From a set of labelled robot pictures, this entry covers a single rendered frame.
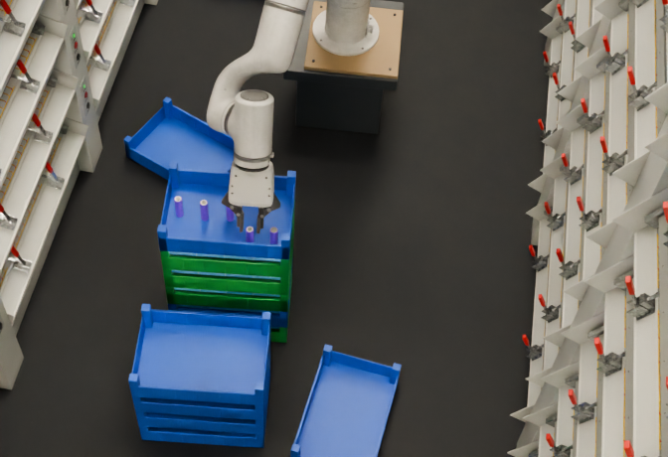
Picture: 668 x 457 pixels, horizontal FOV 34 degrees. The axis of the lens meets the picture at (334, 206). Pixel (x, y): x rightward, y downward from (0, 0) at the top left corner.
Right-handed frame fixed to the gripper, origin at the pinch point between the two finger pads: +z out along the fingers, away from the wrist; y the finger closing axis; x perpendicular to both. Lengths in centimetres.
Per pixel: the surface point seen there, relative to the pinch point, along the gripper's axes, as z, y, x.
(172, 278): 19.4, 18.5, -4.0
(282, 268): 12.3, -7.9, -0.7
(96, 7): -22, 50, -73
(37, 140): -2, 56, -29
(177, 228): 5.7, 17.4, -4.4
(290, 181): -4.6, -8.3, -12.7
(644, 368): -29, -66, 84
